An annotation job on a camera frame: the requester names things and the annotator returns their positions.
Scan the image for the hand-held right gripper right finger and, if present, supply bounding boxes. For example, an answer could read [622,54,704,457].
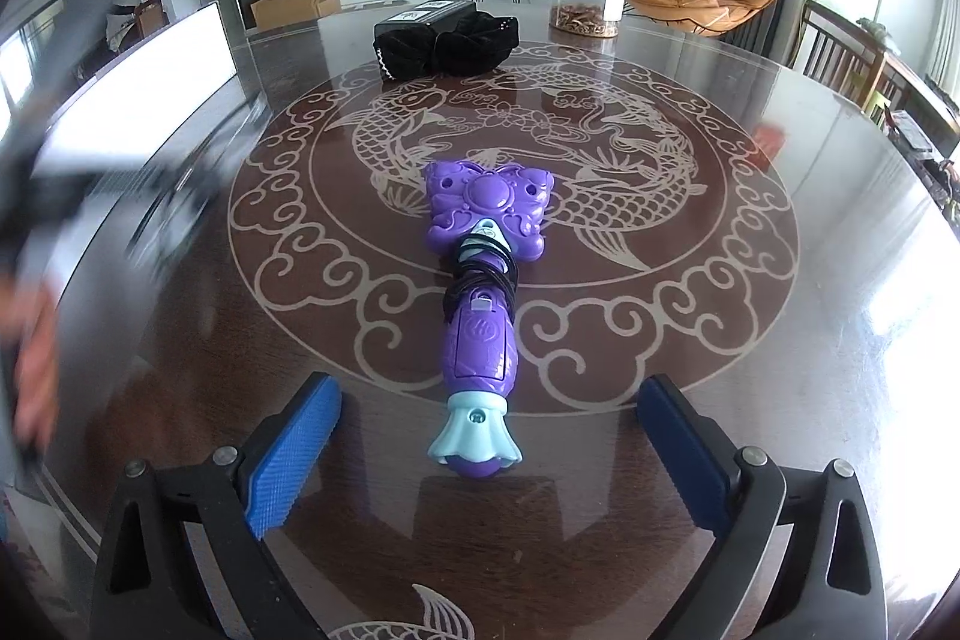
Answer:
[637,374,890,640]

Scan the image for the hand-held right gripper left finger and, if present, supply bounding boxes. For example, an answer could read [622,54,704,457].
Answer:
[90,371,344,640]

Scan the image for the purple butterfly toy wand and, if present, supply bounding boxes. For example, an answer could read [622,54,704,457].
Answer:
[424,159,558,480]

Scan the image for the person's left hand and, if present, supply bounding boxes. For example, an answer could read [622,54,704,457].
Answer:
[0,280,62,465]

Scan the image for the white board panel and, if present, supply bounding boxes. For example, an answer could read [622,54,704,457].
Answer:
[0,0,240,195]

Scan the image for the cardboard box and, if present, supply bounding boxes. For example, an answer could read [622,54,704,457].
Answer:
[249,0,343,31]

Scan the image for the dark wooden chair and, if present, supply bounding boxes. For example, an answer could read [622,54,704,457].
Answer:
[797,0,902,110]

